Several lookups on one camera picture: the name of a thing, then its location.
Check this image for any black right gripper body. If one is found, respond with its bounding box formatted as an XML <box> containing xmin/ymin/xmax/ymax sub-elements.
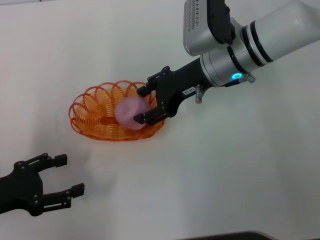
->
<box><xmin>154</xmin><ymin>58</ymin><xmax>215</xmax><ymax>118</ymax></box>

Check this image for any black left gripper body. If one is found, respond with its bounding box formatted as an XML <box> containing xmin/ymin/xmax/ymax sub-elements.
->
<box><xmin>0</xmin><ymin>160</ymin><xmax>45</xmax><ymax>217</ymax></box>

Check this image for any pink peach with green stem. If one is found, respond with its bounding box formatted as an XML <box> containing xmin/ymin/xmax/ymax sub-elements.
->
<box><xmin>114</xmin><ymin>96</ymin><xmax>153</xmax><ymax>131</ymax></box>

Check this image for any orange woven plastic basket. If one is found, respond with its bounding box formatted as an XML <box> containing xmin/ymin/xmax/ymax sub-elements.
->
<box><xmin>69</xmin><ymin>79</ymin><xmax>166</xmax><ymax>142</ymax></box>

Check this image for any black robot torso part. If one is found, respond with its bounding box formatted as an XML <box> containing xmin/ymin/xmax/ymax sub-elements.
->
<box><xmin>174</xmin><ymin>230</ymin><xmax>273</xmax><ymax>240</ymax></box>

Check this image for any silver gripper cable connector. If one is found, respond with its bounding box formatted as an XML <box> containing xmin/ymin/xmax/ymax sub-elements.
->
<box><xmin>194</xmin><ymin>84</ymin><xmax>209</xmax><ymax>105</ymax></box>

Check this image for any silver vented wrist camera housing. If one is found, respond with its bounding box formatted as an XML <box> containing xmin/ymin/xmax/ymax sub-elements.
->
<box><xmin>182</xmin><ymin>0</ymin><xmax>241</xmax><ymax>57</ymax></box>

